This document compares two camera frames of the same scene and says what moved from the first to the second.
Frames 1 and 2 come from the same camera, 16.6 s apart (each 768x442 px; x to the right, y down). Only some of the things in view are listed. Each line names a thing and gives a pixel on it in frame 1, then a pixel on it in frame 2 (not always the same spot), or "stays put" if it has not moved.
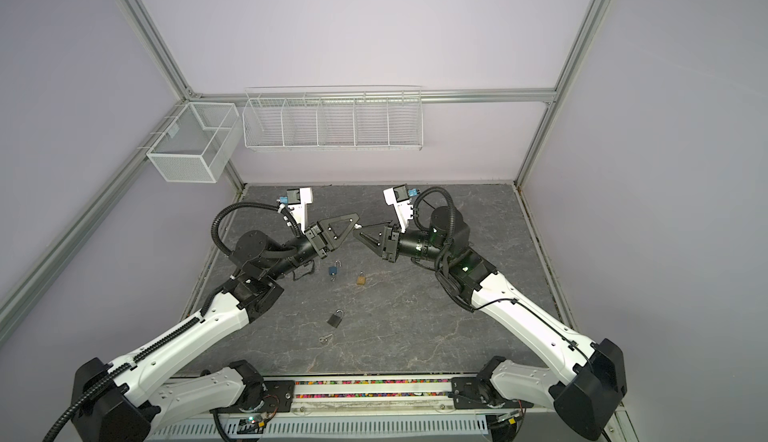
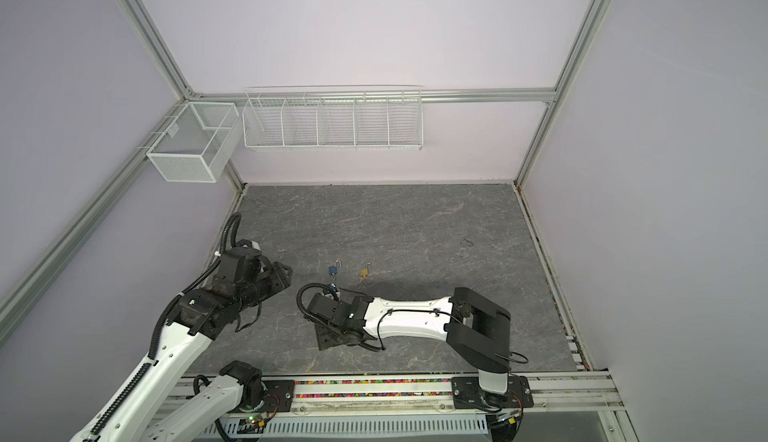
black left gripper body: (317, 239) → (274, 281)
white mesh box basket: (199, 143) stays put
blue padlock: (333, 270) stays put
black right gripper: (389, 250) → (324, 340)
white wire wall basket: (333, 118) stays put
